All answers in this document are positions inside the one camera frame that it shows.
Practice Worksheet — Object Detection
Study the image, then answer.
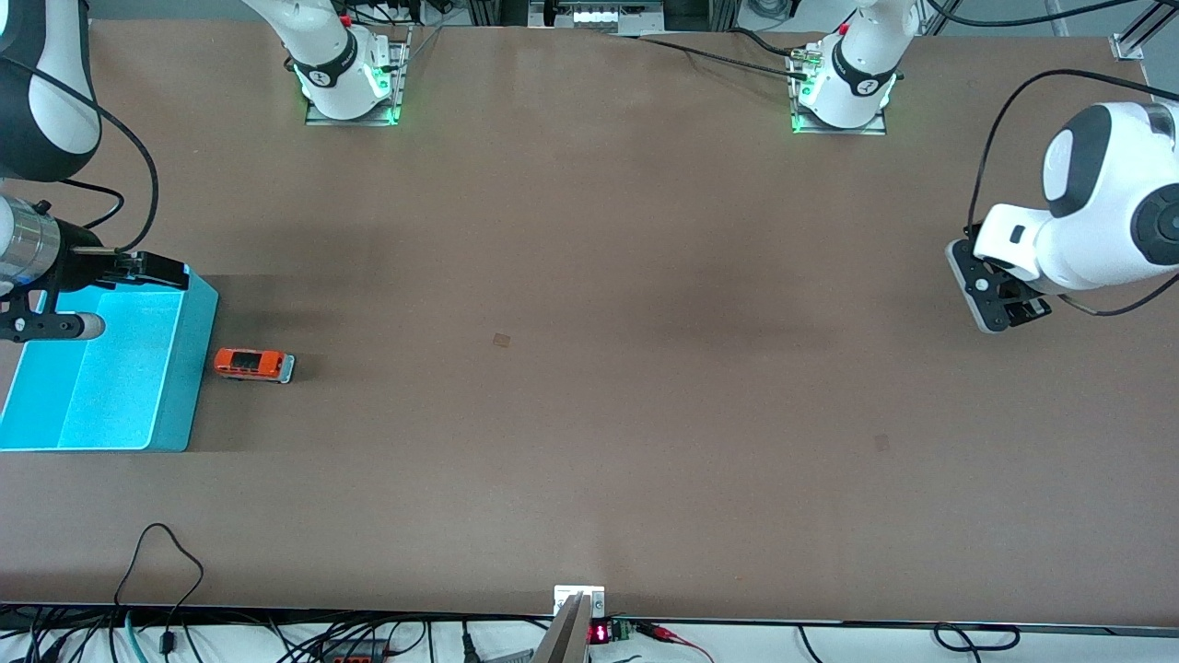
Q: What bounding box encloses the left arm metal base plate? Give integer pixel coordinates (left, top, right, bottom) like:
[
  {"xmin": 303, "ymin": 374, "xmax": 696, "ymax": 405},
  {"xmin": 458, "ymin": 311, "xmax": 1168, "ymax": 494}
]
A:
[{"xmin": 788, "ymin": 41, "xmax": 888, "ymax": 136}]

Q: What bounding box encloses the long black table cable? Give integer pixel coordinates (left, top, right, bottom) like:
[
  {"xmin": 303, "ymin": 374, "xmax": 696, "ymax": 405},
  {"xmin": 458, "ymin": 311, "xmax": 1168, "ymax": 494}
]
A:
[{"xmin": 608, "ymin": 33, "xmax": 816, "ymax": 79}]

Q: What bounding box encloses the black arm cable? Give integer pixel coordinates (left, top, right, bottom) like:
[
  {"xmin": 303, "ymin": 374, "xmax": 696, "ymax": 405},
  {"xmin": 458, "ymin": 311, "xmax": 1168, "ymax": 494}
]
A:
[
  {"xmin": 926, "ymin": 0, "xmax": 1179, "ymax": 319},
  {"xmin": 0, "ymin": 55, "xmax": 160, "ymax": 254}
]

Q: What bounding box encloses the aluminium frame structure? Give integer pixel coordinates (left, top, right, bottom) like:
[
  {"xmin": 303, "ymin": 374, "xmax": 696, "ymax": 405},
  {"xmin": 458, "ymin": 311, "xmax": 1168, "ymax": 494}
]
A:
[{"xmin": 465, "ymin": 0, "xmax": 738, "ymax": 36}]

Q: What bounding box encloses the grey metal bar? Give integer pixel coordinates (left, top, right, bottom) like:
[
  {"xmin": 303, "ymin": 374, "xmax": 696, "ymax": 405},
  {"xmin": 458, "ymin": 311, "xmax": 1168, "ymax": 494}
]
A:
[{"xmin": 532, "ymin": 592, "xmax": 590, "ymax": 663}]

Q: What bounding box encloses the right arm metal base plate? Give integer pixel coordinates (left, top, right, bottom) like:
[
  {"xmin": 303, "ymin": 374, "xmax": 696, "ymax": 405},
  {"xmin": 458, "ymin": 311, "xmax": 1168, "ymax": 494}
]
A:
[{"xmin": 306, "ymin": 23, "xmax": 413, "ymax": 125}]

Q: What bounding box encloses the red clip lead cable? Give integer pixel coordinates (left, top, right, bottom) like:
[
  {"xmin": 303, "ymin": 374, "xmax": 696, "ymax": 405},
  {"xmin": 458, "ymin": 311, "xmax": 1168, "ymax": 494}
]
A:
[{"xmin": 636, "ymin": 622, "xmax": 715, "ymax": 663}]

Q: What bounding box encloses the thin grey cable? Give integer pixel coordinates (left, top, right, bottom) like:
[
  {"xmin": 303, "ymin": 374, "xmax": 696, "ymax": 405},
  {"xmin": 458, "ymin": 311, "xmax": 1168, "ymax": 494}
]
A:
[{"xmin": 391, "ymin": 26, "xmax": 445, "ymax": 75}]

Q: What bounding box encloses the short black table cable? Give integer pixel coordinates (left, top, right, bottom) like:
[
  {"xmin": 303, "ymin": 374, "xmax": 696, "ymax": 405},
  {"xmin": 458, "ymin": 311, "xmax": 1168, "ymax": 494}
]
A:
[{"xmin": 728, "ymin": 28, "xmax": 804, "ymax": 56}]

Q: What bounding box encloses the white mounting bracket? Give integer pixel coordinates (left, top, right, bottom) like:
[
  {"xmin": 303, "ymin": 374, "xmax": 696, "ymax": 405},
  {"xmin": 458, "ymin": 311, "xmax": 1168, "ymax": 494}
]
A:
[{"xmin": 554, "ymin": 585, "xmax": 606, "ymax": 618}]

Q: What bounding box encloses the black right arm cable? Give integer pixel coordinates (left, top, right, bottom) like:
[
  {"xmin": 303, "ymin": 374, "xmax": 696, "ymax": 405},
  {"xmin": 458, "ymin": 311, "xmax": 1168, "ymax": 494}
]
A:
[{"xmin": 0, "ymin": 55, "xmax": 160, "ymax": 254}]

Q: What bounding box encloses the orange toy bus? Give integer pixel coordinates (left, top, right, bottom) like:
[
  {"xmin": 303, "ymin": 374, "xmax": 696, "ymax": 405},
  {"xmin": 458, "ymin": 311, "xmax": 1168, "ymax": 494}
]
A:
[{"xmin": 214, "ymin": 347, "xmax": 297, "ymax": 384}]

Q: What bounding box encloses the black looped usb cable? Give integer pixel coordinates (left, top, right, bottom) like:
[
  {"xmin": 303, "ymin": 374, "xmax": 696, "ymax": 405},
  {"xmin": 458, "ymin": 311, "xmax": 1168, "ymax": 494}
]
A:
[{"xmin": 112, "ymin": 523, "xmax": 205, "ymax": 655}]

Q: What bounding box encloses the black coiled cable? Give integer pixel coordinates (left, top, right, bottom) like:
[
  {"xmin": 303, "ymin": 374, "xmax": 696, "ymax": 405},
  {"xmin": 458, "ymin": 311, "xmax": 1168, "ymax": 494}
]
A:
[{"xmin": 932, "ymin": 623, "xmax": 1021, "ymax": 653}]

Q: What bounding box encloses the blue plastic box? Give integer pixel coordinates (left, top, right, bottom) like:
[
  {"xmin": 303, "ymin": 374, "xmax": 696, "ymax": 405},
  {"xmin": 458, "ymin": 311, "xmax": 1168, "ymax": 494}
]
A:
[{"xmin": 0, "ymin": 267, "xmax": 220, "ymax": 452}]

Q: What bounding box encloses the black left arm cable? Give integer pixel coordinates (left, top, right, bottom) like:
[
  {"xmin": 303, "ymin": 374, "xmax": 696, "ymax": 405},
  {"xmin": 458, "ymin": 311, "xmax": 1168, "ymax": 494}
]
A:
[{"xmin": 926, "ymin": 0, "xmax": 1179, "ymax": 319}]

